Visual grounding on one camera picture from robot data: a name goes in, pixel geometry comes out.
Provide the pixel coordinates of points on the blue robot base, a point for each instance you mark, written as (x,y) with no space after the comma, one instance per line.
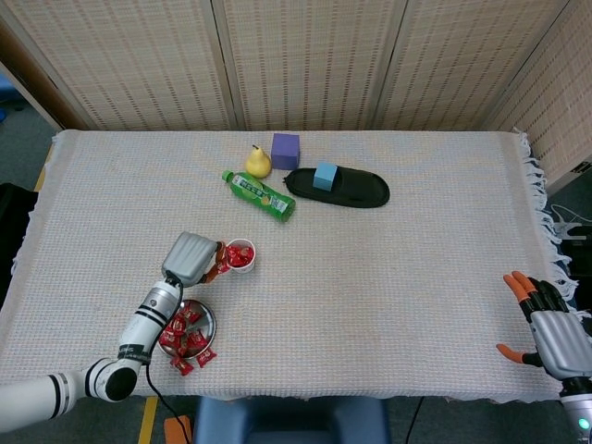
(291,421)

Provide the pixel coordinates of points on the black slipper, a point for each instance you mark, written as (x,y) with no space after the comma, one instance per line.
(361,189)

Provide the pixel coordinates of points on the light blue foam cube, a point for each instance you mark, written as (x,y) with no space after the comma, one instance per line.
(324,178)

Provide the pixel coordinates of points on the yellow floor tape strip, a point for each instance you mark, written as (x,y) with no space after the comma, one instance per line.
(147,425)
(41,178)

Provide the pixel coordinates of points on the purple foam cube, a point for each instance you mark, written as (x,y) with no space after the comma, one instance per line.
(285,150)

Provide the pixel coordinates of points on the white paper cup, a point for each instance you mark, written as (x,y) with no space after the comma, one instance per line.
(242,269)

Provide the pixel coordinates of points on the woven bamboo screen panel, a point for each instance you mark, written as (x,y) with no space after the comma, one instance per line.
(462,69)
(564,92)
(139,69)
(32,76)
(305,69)

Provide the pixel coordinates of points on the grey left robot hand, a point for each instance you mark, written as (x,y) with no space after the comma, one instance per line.
(189,259)

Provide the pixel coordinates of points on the blue object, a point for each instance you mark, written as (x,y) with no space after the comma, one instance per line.
(5,92)

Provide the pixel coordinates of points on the white woven tablecloth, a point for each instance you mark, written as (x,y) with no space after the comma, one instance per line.
(370,300)

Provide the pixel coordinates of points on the yellow pear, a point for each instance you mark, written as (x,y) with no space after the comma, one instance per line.
(258,164)

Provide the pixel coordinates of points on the round silver metal plate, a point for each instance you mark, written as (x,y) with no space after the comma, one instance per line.
(208,324)

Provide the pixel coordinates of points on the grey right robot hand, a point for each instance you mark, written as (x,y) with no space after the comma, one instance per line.
(562,344)

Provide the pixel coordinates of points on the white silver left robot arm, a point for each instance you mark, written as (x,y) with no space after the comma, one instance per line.
(148,319)

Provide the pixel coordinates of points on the black equipment stand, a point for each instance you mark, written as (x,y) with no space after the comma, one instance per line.
(578,252)

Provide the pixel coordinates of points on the green plastic drink bottle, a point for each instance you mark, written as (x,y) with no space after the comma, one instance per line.
(259,192)

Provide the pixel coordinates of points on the orange foam block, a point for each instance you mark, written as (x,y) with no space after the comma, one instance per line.
(168,430)

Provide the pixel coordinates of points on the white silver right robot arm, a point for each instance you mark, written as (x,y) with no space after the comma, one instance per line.
(575,407)

